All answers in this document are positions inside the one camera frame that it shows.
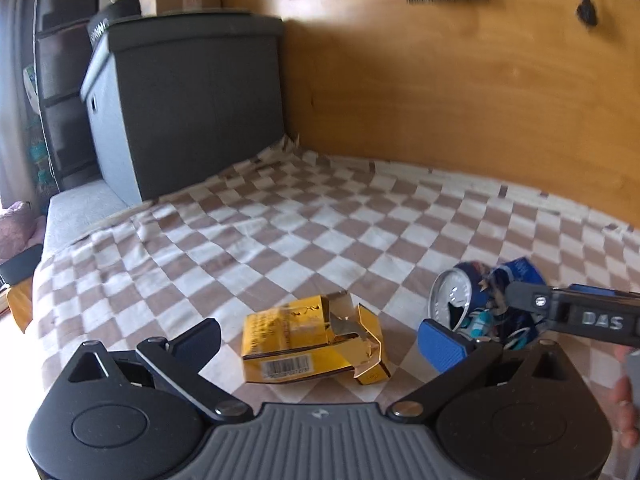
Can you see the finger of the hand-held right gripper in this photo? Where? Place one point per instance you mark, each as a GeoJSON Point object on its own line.
{"type": "Point", "coordinates": [530, 297]}

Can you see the black drawer tower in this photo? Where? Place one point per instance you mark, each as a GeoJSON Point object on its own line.
{"type": "Point", "coordinates": [65, 75]}

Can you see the grey fabric storage box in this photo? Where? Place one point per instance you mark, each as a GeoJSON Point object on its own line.
{"type": "Point", "coordinates": [190, 110]}

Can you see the crushed blue drink can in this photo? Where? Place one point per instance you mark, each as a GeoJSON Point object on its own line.
{"type": "Point", "coordinates": [465, 292]}

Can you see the yellow torn cardboard box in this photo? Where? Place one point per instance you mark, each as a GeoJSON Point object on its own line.
{"type": "Point", "coordinates": [290, 340]}

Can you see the black round printed box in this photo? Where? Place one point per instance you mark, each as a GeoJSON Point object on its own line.
{"type": "Point", "coordinates": [112, 15]}

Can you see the dark storage tray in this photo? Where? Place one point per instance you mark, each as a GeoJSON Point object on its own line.
{"type": "Point", "coordinates": [20, 265]}

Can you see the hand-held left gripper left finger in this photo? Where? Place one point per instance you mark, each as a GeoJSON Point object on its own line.
{"type": "Point", "coordinates": [197, 345]}

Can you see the white packet with print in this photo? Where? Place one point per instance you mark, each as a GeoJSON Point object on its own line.
{"type": "Point", "coordinates": [31, 85]}

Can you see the person's right hand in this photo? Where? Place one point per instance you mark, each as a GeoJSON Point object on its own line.
{"type": "Point", "coordinates": [625, 410]}

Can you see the grey bench cushion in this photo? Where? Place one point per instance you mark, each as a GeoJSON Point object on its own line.
{"type": "Point", "coordinates": [85, 215]}

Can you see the brown white checkered blanket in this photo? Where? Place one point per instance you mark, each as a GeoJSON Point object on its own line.
{"type": "Point", "coordinates": [350, 220]}

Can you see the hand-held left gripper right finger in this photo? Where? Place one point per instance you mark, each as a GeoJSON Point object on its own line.
{"type": "Point", "coordinates": [442, 347]}

